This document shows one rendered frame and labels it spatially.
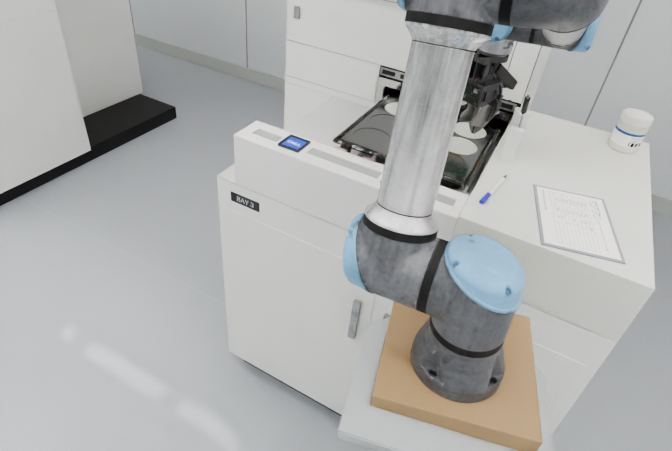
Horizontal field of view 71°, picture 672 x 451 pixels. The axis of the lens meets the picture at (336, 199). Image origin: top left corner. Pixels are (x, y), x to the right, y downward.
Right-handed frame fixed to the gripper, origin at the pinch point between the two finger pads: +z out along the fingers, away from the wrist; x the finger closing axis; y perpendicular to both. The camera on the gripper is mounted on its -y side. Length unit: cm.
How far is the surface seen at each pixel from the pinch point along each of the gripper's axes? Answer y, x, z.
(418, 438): 60, 46, 16
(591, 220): 7.5, 37.1, 1.3
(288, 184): 48, -13, 10
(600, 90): -172, -44, 38
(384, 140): 15.4, -16.5, 8.2
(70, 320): 99, -82, 98
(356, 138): 21.7, -20.8, 8.2
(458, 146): -1.1, -4.4, 8.1
